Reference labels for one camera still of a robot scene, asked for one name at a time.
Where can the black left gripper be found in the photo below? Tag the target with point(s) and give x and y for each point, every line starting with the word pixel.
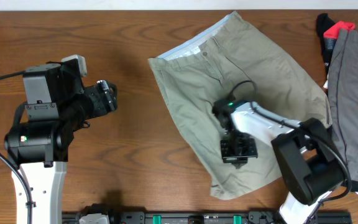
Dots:
pixel 107 98

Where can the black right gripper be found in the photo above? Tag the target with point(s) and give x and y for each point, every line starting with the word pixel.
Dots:
pixel 228 157

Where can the khaki green shorts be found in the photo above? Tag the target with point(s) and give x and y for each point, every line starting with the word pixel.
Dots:
pixel 229 63

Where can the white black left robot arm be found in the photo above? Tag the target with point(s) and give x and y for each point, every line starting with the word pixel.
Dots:
pixel 57 105

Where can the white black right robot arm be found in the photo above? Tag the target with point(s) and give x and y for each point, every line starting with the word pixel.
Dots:
pixel 310 164

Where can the grey garment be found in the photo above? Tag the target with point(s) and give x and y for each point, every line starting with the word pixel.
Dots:
pixel 343 98

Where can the red garment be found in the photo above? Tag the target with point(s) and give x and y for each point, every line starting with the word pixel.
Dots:
pixel 333 32

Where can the black garment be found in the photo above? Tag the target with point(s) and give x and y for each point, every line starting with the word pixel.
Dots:
pixel 323 24

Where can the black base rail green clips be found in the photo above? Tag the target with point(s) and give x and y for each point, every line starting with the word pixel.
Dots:
pixel 101 213

